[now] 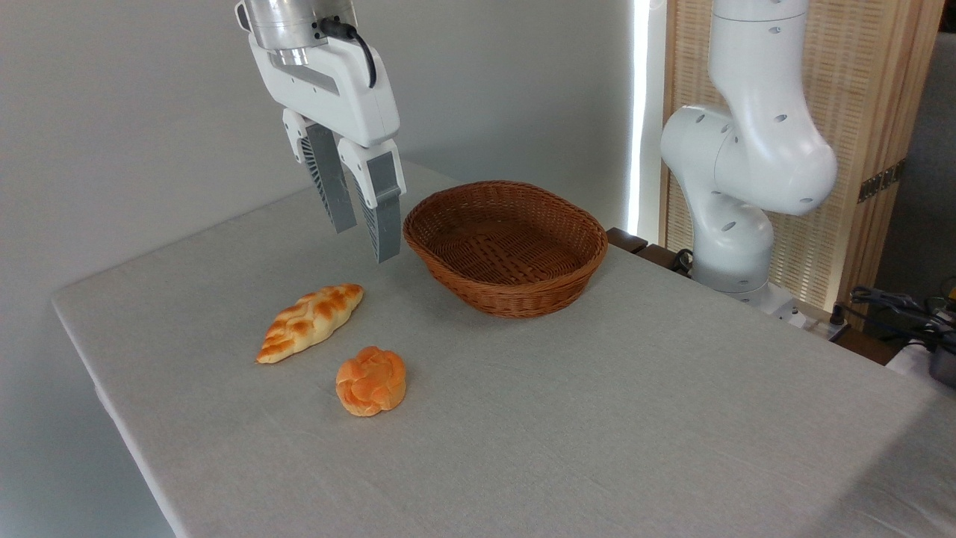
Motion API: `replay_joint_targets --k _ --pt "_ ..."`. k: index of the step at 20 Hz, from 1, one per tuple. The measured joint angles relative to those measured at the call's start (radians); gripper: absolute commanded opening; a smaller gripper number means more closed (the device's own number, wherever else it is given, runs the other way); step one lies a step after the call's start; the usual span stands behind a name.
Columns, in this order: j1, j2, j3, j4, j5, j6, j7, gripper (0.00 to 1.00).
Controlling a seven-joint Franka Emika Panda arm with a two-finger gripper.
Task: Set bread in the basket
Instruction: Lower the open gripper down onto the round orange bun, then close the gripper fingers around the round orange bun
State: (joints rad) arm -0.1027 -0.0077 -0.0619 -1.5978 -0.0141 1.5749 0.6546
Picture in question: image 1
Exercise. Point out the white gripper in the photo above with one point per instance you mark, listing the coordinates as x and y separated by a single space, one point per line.
351 97

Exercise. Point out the grey tablecloth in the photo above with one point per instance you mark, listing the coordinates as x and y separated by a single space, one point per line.
560 418

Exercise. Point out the round orange bread roll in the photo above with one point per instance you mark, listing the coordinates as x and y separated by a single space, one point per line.
371 381

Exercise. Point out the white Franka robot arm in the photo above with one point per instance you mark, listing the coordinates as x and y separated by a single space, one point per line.
754 149

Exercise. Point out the brown wicker basket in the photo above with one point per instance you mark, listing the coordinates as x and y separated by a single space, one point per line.
508 246

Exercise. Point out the white vertical light strip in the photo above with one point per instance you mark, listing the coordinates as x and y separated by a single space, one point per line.
638 112

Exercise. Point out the dark metal screen hinge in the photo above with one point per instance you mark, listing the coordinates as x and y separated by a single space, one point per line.
881 181

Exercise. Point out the wooden bamboo folding screen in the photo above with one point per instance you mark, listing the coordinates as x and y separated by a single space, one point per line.
866 90

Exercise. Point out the long braided bread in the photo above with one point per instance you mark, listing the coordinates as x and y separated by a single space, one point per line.
310 321

